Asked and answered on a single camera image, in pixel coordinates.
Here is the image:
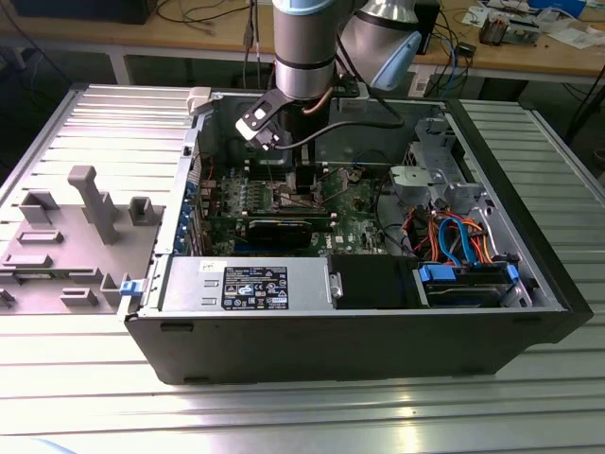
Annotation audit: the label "metal socket cover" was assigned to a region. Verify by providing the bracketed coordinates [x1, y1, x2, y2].
[314, 166, 355, 210]

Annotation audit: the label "black RAM slot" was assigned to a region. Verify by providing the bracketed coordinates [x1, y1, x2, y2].
[216, 209, 335, 222]
[246, 175, 330, 183]
[246, 162, 330, 170]
[246, 170, 330, 179]
[246, 166, 330, 174]

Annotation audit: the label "CPU socket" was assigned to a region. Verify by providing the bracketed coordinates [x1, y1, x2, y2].
[269, 180, 328, 213]

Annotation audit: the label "green motherboard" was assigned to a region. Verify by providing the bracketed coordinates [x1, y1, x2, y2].
[196, 160, 396, 259]

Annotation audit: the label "black graphics card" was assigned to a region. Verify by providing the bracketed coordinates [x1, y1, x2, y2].
[245, 218, 314, 250]

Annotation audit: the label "white label sheet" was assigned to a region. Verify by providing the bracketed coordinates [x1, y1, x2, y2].
[409, 65, 429, 98]

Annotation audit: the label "silver drive cage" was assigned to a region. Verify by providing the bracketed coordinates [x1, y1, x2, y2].
[389, 165, 488, 218]

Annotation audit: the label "black plastic shroud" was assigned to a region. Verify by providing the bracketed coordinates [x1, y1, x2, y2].
[328, 254, 420, 311]

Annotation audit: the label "silver power supply unit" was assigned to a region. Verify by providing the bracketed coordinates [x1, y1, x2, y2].
[158, 256, 332, 313]

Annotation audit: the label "copper finned heat sink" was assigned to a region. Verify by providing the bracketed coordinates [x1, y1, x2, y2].
[479, 11, 510, 46]

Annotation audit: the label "hard disk in blue carrier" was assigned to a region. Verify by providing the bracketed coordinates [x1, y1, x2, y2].
[413, 262, 521, 308]

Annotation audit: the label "wooden workbench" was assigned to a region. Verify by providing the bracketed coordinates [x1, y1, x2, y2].
[0, 0, 605, 79]

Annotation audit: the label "black PC case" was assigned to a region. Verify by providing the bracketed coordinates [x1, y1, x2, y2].
[123, 87, 595, 387]

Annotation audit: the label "silver metal component box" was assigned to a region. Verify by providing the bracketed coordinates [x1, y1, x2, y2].
[505, 16, 543, 46]

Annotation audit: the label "black equipment box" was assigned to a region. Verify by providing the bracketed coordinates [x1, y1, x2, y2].
[9, 0, 155, 26]

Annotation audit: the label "grey parts rack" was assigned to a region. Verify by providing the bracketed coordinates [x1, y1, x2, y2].
[0, 165, 166, 316]

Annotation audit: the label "blue box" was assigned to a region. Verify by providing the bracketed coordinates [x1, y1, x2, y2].
[527, 0, 587, 15]

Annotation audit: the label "white paper sheet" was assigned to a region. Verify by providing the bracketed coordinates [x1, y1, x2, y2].
[550, 27, 596, 48]

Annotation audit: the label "copper coloured hose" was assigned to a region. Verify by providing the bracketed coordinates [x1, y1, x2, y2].
[301, 87, 335, 117]

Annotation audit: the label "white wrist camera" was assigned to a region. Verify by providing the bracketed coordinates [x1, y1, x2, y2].
[234, 88, 285, 151]

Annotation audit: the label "black camera cable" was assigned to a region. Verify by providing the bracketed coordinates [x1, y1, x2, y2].
[271, 89, 406, 151]

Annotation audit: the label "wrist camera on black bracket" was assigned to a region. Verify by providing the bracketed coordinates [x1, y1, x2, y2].
[336, 75, 371, 114]

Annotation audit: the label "black internal cable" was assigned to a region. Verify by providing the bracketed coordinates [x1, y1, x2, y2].
[372, 174, 417, 256]

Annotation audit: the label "grey drive bay frame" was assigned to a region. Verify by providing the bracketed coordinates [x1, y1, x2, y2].
[406, 117, 469, 171]

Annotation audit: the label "blue data wire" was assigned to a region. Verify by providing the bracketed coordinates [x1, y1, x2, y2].
[437, 215, 478, 266]

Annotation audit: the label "orange power wires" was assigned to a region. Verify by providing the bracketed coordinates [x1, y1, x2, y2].
[408, 207, 497, 264]

